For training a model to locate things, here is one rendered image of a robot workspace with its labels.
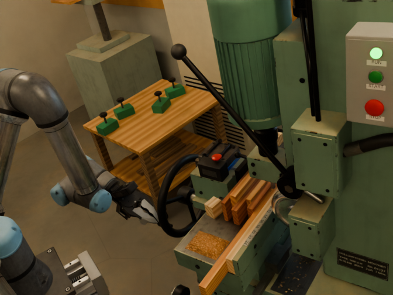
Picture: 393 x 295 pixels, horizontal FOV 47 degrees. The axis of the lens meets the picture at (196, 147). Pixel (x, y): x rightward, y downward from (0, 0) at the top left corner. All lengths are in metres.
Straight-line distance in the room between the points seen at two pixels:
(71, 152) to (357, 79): 0.86
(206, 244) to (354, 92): 0.59
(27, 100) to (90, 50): 2.14
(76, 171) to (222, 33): 0.65
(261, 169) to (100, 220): 1.80
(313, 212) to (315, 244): 0.07
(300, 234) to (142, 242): 1.69
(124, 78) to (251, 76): 2.36
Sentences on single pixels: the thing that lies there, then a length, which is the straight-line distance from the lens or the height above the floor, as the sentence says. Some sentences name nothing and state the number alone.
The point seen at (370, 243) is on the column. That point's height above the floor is 0.97.
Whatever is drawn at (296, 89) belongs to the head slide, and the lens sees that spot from 0.97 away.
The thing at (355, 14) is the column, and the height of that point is 1.49.
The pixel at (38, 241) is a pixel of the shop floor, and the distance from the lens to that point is 2.95.
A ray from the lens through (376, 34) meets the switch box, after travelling 0.75.
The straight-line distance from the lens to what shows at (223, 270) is 1.12.
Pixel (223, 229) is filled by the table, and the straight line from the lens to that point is 1.25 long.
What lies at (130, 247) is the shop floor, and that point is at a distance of 2.61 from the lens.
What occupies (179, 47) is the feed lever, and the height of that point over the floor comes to 1.42.
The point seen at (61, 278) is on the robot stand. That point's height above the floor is 0.82.
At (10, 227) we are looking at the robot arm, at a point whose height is 1.04.
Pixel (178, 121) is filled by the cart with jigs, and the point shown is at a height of 0.53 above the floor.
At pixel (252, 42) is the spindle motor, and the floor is 1.41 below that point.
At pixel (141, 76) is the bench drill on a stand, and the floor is 0.45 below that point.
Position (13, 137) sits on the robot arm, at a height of 1.19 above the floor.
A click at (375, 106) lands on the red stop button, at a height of 1.37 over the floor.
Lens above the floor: 1.77
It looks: 33 degrees down
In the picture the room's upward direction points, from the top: 14 degrees counter-clockwise
